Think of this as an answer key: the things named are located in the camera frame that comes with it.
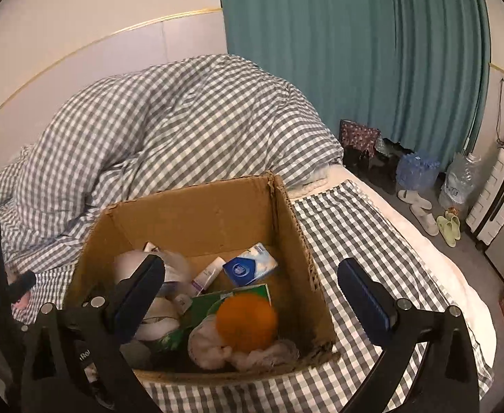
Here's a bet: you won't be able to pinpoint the white suitcase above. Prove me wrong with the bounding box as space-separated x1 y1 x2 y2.
466 146 504 251

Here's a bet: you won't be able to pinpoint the teal curtain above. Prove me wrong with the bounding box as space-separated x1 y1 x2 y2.
221 0 490 164

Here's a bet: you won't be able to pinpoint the orange fruit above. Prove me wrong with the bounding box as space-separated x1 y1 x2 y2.
215 294 278 353

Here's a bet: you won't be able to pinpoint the grey checked bed sheet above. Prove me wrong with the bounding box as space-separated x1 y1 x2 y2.
10 177 494 413

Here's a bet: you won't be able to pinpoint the grey checked duvet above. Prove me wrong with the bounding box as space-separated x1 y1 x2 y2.
0 55 343 272

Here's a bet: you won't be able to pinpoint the white cream tube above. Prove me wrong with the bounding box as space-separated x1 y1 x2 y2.
191 257 226 296

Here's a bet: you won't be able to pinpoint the large water bottle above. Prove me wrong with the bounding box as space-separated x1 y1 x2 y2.
439 153 481 210

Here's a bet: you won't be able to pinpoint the white tissue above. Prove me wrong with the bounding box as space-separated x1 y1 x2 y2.
187 314 301 373

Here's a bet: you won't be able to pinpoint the white slippers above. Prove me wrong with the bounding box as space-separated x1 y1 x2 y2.
398 189 439 237

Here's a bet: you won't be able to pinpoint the brown cardboard box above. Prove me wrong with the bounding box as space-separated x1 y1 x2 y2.
64 173 341 386

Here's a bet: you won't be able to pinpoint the green slippers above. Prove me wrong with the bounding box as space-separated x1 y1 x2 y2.
436 210 461 248

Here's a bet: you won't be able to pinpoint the floral bag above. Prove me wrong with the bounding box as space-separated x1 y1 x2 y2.
339 119 381 159

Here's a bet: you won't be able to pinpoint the blue pocket tissue pack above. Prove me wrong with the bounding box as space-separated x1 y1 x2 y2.
222 242 278 287

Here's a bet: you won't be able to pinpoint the green medicine box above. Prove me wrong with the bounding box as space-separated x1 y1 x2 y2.
148 284 272 352

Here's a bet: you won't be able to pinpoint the pack of water bottles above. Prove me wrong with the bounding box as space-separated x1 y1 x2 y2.
396 152 441 192

